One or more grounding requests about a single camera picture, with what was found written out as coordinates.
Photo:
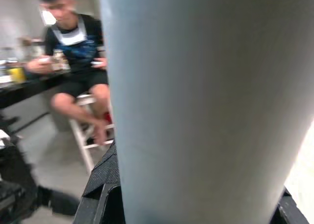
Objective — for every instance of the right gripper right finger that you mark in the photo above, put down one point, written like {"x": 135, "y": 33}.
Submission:
{"x": 292, "y": 206}

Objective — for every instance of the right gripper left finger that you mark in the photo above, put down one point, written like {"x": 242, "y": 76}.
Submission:
{"x": 103, "y": 184}

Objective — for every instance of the white plastic table leg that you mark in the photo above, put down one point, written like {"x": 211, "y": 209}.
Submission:
{"x": 208, "y": 98}

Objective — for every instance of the white wooden stool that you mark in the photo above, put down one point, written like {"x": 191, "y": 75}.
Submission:
{"x": 84, "y": 145}

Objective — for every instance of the black equipment case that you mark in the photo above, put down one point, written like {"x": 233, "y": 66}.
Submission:
{"x": 14, "y": 175}

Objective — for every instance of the black kitchen counter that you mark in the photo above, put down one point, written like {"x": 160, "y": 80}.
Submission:
{"x": 27, "y": 91}

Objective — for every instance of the person in black shirt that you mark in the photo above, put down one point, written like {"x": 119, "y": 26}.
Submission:
{"x": 78, "y": 49}

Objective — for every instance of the yellow cup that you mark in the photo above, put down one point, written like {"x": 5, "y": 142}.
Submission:
{"x": 17, "y": 74}

